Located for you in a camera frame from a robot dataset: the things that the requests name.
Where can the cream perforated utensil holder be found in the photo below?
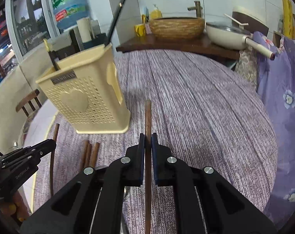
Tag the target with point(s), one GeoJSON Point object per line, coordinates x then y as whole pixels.
{"type": "Point", "coordinates": [86, 91]}

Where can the yellow package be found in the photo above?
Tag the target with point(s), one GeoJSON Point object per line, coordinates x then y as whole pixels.
{"type": "Point", "coordinates": [288, 18]}

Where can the purple floral cloth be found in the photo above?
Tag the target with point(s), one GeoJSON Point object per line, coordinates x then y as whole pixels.
{"type": "Point", "coordinates": [276, 88]}

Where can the blue water jug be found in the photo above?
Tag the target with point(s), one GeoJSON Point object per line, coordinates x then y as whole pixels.
{"type": "Point", "coordinates": [68, 12]}

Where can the dark wooden counter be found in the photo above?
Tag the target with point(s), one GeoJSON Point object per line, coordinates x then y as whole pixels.
{"type": "Point", "coordinates": [202, 45]}

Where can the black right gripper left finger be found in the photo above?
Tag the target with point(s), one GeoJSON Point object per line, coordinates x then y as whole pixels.
{"type": "Point", "coordinates": [92, 201]}

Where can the white water dispenser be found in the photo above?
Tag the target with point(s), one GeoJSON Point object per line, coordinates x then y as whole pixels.
{"type": "Point", "coordinates": [62, 46]}

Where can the cream frying pan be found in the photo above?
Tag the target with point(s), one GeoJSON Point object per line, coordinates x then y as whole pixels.
{"type": "Point", "coordinates": [234, 38]}

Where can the white ladle on pan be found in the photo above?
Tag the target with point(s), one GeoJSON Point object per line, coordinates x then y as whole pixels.
{"type": "Point", "coordinates": [236, 21]}

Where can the wooden chair with cushion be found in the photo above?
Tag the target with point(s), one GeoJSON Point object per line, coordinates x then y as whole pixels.
{"type": "Point", "coordinates": [30, 105]}

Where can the brown wooden chopstick on table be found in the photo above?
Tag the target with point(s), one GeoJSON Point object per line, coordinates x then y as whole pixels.
{"type": "Point", "coordinates": [87, 155]}
{"type": "Point", "coordinates": [83, 157]}
{"type": "Point", "coordinates": [94, 155]}

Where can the window with frame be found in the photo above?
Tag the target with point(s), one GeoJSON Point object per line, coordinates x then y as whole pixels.
{"type": "Point", "coordinates": [29, 22]}

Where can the yellow mug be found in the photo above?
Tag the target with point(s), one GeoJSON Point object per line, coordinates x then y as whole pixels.
{"type": "Point", "coordinates": [140, 30]}

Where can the yellow soap bottle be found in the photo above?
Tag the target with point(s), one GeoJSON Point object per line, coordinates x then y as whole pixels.
{"type": "Point", "coordinates": [155, 13]}

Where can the brown wooden chopstick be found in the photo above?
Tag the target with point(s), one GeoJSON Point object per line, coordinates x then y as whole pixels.
{"type": "Point", "coordinates": [94, 155]}
{"type": "Point", "coordinates": [87, 155]}
{"type": "Point", "coordinates": [83, 157]}
{"type": "Point", "coordinates": [148, 164]}
{"type": "Point", "coordinates": [52, 158]}

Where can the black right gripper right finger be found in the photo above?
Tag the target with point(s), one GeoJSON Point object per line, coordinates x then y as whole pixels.
{"type": "Point", "coordinates": [205, 202]}

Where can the black chopstick in holder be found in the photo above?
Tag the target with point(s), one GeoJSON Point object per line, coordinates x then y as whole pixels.
{"type": "Point", "coordinates": [114, 21]}

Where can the left hand yellow nails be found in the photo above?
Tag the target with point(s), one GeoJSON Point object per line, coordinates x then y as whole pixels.
{"type": "Point", "coordinates": [15, 206]}

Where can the paper towel roll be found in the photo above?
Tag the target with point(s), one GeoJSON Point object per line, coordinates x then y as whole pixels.
{"type": "Point", "coordinates": [85, 29]}

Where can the woven brown basin sink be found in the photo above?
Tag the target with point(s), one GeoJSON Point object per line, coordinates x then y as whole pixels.
{"type": "Point", "coordinates": [177, 28]}

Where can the brass faucet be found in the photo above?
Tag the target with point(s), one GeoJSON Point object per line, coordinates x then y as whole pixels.
{"type": "Point", "coordinates": [197, 8]}

